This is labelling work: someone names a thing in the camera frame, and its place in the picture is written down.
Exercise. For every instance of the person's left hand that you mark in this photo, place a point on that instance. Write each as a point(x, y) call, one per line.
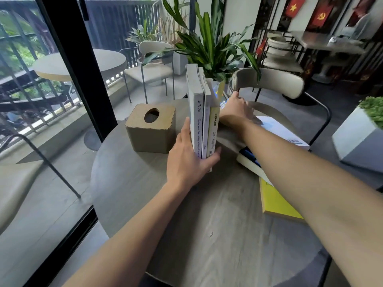
point(182, 164)

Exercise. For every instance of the person's right hand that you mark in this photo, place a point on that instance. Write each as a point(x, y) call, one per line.
point(236, 112)

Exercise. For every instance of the person's left thumb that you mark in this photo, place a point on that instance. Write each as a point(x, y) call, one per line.
point(214, 156)

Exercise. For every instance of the person's right fingers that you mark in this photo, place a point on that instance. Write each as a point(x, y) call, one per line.
point(237, 97)

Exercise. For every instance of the small yellow-spine book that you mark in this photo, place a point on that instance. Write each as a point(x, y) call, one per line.
point(213, 131)

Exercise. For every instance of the thin white book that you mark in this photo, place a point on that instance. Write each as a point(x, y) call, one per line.
point(206, 122)

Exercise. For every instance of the large grey-white book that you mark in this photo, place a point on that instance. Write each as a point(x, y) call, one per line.
point(195, 110)

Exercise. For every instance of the person's left forearm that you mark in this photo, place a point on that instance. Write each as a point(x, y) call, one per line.
point(134, 236)

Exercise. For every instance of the person's right forearm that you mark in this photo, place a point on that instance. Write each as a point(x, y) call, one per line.
point(314, 188)

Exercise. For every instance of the dark blue book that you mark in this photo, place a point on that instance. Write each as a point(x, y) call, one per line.
point(250, 155)

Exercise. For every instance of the cream-edged thick book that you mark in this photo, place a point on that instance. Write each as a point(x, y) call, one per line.
point(251, 168)

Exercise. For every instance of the beige chair with black legs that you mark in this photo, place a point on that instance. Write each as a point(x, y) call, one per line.
point(275, 82)
point(18, 182)

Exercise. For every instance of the large green leafy plant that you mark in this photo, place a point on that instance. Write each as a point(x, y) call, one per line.
point(212, 47)

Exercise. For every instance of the white book with blue print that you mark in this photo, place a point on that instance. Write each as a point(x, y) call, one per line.
point(284, 132)

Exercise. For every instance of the white balcony plant pot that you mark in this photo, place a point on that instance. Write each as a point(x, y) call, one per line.
point(179, 62)

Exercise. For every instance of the beige wooden tissue box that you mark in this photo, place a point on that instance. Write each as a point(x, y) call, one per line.
point(149, 132)

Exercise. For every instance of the yellow cover book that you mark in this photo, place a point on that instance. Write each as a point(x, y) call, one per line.
point(276, 204)

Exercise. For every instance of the beige balcony chair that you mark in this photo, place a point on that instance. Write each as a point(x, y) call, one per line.
point(152, 71)

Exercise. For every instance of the grey indoor table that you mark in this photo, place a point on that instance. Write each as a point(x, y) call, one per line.
point(326, 41)

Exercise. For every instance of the red flag with yellow star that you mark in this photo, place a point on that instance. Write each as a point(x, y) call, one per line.
point(294, 6)

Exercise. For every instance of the small green balcony plant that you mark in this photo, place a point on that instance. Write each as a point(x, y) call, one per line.
point(143, 34)

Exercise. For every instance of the red flag with yellow emblem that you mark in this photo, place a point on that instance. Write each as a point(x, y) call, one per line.
point(320, 16)

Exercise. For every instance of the white planter with green moss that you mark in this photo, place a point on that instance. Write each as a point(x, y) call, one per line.
point(357, 140)

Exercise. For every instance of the round balcony table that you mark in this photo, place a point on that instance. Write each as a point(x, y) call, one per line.
point(98, 61)

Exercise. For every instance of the black balcony railing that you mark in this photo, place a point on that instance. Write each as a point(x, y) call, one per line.
point(21, 71)

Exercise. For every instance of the white chair with black frame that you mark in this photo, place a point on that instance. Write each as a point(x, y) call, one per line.
point(279, 53)

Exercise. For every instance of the black sliding door frame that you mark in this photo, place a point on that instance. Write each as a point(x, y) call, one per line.
point(74, 56)

